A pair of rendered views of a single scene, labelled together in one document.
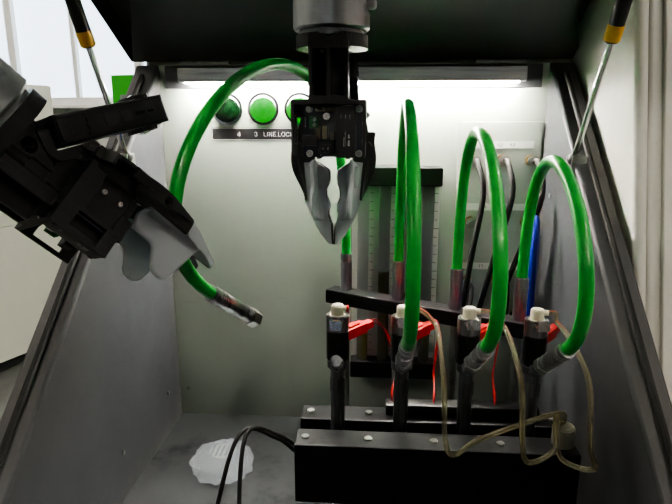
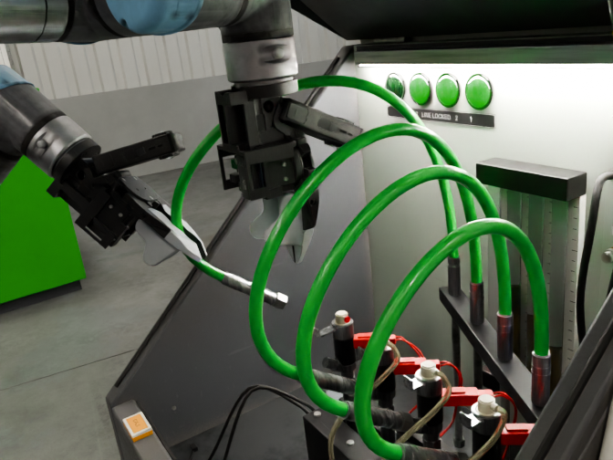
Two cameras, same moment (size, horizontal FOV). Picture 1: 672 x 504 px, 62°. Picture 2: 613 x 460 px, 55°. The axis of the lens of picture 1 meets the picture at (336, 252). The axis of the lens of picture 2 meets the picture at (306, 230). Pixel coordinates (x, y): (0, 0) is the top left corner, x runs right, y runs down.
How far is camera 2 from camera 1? 62 cm
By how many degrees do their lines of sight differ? 54
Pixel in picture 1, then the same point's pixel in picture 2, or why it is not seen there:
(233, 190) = (402, 166)
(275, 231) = (432, 213)
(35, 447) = (168, 340)
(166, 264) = (153, 256)
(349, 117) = (242, 165)
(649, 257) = not seen: outside the picture
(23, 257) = not seen: hidden behind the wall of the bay
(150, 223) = (144, 227)
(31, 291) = not seen: hidden behind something
